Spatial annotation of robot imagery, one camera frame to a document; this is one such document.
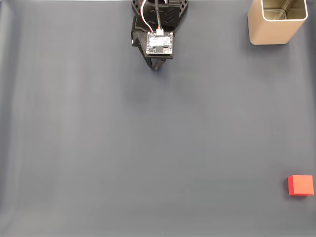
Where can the red cube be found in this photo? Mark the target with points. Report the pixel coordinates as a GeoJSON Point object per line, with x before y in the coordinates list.
{"type": "Point", "coordinates": [302, 185]}

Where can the white camera circuit board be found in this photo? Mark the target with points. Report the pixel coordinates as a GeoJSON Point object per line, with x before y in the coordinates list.
{"type": "Point", "coordinates": [160, 43]}

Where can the gold metal tin container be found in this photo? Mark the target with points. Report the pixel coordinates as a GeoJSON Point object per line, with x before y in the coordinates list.
{"type": "Point", "coordinates": [269, 29]}

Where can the grey table mat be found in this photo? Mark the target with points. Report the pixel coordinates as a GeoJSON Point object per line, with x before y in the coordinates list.
{"type": "Point", "coordinates": [98, 135]}

